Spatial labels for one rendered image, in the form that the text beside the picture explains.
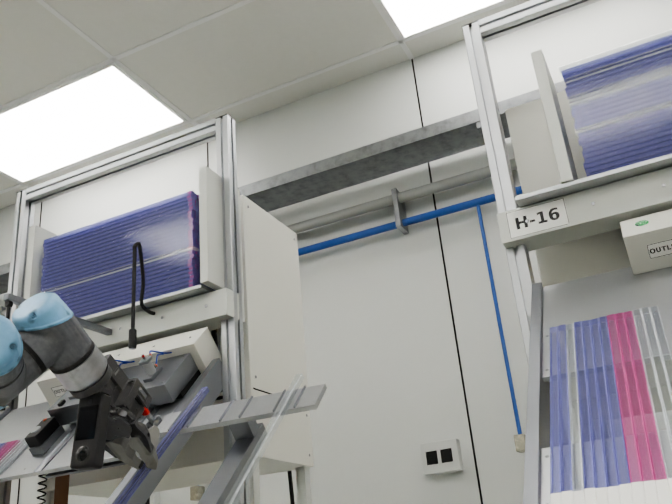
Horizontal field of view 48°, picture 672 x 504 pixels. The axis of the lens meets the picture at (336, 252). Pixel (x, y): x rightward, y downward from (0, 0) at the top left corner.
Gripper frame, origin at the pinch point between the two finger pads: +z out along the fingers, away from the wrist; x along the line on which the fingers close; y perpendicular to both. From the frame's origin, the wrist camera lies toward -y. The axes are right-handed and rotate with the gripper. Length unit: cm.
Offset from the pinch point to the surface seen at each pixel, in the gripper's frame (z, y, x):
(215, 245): 1, 70, 9
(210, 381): 18.5, 40.8, 10.3
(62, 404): 11, 34, 45
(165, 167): 55, 270, 133
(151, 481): 14.1, 9.6, 11.2
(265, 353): 33, 65, 9
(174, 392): 13.7, 33.7, 14.7
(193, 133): -17, 104, 18
